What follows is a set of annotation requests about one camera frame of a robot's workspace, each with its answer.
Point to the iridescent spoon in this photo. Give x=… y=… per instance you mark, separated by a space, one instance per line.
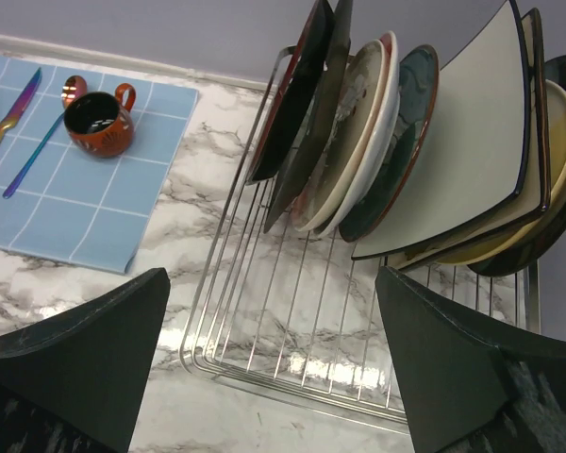
x=74 y=87

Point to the blue grid placemat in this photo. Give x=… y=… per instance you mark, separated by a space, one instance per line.
x=72 y=207

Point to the red rimmed round plate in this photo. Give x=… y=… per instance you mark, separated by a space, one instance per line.
x=294 y=94

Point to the orange black mug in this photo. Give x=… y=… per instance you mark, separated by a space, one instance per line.
x=100 y=123

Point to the yellow round plate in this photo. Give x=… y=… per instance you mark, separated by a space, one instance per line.
x=556 y=108

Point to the wire dish rack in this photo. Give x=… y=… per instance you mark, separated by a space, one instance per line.
x=290 y=317

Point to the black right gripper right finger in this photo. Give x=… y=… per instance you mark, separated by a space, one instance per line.
x=468 y=382

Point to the black teal square plate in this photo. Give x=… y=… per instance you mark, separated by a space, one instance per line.
x=300 y=163

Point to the white square plate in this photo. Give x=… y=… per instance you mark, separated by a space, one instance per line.
x=470 y=164

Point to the dark olive round plate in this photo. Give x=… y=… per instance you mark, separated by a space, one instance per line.
x=535 y=244

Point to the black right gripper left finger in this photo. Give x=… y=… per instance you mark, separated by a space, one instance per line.
x=74 y=382

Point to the beige floral round plate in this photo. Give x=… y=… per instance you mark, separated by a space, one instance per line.
x=362 y=92

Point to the cream square dark-rimmed plate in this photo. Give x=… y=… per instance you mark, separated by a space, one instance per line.
x=509 y=226

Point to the dark teal round plate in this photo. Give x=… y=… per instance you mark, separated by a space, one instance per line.
x=419 y=83

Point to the white red rimmed plate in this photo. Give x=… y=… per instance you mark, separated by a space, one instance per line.
x=378 y=141

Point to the iridescent knife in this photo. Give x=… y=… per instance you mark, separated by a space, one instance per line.
x=20 y=104

